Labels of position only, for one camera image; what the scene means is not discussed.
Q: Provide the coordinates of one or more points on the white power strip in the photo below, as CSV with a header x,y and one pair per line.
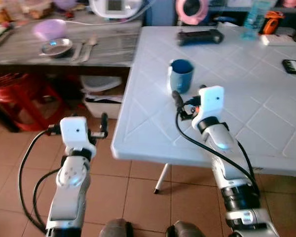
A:
x,y
278,39

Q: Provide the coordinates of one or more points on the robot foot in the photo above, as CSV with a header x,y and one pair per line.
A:
x,y
185,230
116,229

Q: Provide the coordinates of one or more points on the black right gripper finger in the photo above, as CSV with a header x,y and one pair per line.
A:
x,y
177,98

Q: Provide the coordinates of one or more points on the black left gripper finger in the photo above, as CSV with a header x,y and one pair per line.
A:
x,y
104,124

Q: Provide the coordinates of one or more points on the metal spoon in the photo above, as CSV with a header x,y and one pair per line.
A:
x,y
78,50

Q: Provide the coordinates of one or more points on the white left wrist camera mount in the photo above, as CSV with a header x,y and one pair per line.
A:
x,y
75,132

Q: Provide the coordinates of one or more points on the orange and black tool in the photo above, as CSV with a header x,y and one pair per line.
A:
x,y
273,22

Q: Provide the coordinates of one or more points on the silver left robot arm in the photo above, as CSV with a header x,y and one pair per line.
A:
x,y
71,192

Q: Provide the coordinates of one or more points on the white appliance with display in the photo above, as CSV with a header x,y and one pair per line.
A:
x,y
116,7

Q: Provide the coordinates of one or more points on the blue mug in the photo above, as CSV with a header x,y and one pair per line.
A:
x,y
181,76

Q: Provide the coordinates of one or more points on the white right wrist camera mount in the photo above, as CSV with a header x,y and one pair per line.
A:
x,y
211,101

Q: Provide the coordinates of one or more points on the metal plate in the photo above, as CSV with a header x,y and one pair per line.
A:
x,y
56,48

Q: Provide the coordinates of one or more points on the purple plastic bowl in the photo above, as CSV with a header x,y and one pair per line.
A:
x,y
49,28

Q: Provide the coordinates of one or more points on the white plastic table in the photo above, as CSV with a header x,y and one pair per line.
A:
x,y
256,98

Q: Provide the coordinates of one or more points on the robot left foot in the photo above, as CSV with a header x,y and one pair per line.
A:
x,y
116,229

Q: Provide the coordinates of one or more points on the red plastic stool stack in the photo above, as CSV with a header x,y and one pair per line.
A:
x,y
24,101

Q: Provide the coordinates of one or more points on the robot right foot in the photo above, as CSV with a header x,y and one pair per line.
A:
x,y
185,230

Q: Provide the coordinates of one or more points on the grey wooden side table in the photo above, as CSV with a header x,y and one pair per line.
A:
x,y
113,47

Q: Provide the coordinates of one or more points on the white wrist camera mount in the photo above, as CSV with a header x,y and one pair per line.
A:
x,y
75,132
211,101

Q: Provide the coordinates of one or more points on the pink round appliance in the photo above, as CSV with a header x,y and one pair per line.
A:
x,y
180,12

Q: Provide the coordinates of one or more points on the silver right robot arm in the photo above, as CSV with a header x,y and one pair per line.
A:
x,y
221,139

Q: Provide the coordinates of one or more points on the metal fork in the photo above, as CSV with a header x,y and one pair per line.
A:
x,y
89,48

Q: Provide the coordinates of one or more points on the clear blue plastic bottle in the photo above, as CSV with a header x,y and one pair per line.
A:
x,y
252,19

